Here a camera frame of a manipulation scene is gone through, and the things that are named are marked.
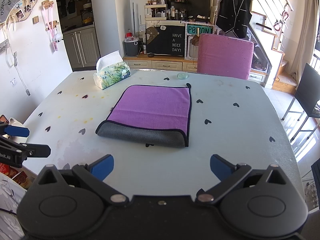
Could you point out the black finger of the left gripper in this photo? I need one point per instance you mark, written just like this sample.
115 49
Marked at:
35 150

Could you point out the black chalkboard cart sign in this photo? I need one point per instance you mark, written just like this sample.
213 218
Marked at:
165 40

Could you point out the floral tissue box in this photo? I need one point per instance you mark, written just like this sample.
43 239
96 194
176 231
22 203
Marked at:
110 69

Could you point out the purple grey microfibre towel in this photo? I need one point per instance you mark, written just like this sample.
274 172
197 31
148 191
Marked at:
150 115

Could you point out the white shelf rack with bottles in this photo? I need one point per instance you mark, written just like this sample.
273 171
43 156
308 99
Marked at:
155 12

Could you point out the wooden low drawer cabinet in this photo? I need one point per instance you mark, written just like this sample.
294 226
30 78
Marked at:
175 63

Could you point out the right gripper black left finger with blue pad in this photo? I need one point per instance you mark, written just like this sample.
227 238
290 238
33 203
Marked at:
92 176

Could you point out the grey kitchen cabinet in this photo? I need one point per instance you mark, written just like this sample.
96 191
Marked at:
82 47

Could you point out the teal poton licence plate sign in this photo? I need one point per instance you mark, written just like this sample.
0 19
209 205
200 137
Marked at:
198 29

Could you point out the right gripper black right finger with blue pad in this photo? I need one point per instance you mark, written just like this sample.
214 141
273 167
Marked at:
230 177

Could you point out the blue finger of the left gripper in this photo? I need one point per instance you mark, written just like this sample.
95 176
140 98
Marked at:
13 131

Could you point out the black metal side chair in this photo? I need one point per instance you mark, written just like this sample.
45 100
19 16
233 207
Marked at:
307 94

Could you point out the pink upholstered chair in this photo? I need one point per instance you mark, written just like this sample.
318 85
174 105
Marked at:
224 56

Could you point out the black jacket white trim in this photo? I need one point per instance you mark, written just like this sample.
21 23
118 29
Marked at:
234 16

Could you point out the grey bin with red lid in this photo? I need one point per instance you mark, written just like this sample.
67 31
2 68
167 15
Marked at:
131 44

